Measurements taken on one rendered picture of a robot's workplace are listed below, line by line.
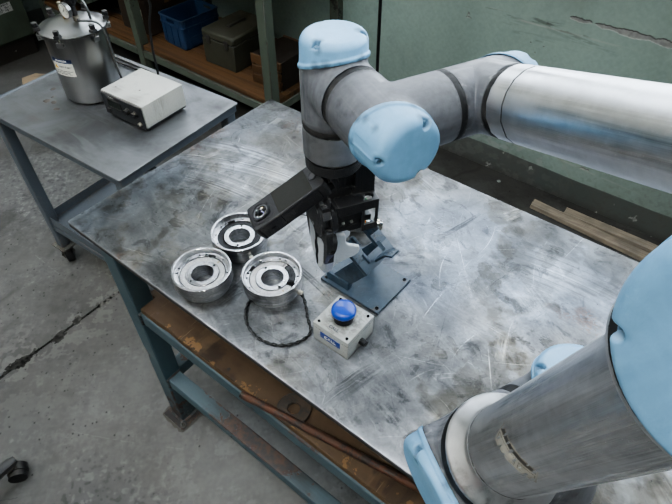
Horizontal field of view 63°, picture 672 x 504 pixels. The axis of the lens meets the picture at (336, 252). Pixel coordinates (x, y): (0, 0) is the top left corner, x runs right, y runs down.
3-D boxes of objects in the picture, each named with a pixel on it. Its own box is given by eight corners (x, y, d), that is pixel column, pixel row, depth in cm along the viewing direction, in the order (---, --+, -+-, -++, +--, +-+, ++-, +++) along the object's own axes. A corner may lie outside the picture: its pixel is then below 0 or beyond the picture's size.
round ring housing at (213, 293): (221, 311, 94) (217, 296, 91) (165, 300, 95) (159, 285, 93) (243, 268, 101) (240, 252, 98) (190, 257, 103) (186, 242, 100)
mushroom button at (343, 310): (326, 327, 88) (325, 308, 85) (341, 312, 91) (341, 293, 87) (345, 340, 87) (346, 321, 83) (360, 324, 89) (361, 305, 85)
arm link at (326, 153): (313, 146, 61) (292, 109, 66) (314, 178, 64) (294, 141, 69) (375, 133, 63) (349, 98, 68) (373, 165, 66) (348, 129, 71)
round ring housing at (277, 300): (232, 297, 96) (229, 282, 93) (264, 259, 102) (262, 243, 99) (283, 319, 93) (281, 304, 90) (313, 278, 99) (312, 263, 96)
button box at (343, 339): (313, 338, 90) (312, 320, 86) (339, 311, 94) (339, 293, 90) (352, 364, 86) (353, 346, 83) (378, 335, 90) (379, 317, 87)
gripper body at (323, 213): (377, 232, 75) (383, 161, 66) (318, 248, 73) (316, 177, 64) (356, 198, 80) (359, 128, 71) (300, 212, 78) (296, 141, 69)
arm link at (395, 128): (480, 99, 50) (415, 49, 57) (375, 130, 47) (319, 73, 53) (465, 167, 56) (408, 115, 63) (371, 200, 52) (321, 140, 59)
